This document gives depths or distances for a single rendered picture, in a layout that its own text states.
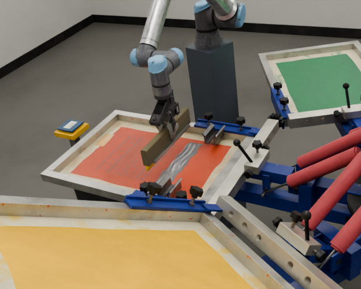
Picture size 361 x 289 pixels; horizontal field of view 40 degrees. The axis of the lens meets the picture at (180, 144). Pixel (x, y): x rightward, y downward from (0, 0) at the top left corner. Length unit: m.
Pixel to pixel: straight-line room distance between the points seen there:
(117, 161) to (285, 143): 1.98
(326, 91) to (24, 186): 2.43
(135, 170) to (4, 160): 2.42
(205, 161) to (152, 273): 1.00
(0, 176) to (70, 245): 3.09
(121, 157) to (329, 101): 1.05
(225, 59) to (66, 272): 1.76
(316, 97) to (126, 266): 1.63
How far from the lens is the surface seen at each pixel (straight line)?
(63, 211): 1.34
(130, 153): 2.31
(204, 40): 2.60
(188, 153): 2.22
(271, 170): 1.94
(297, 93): 2.64
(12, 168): 4.34
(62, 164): 2.31
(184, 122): 2.19
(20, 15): 6.33
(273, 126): 2.20
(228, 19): 2.48
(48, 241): 1.23
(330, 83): 2.73
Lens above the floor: 2.20
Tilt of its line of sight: 33 degrees down
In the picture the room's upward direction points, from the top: 9 degrees counter-clockwise
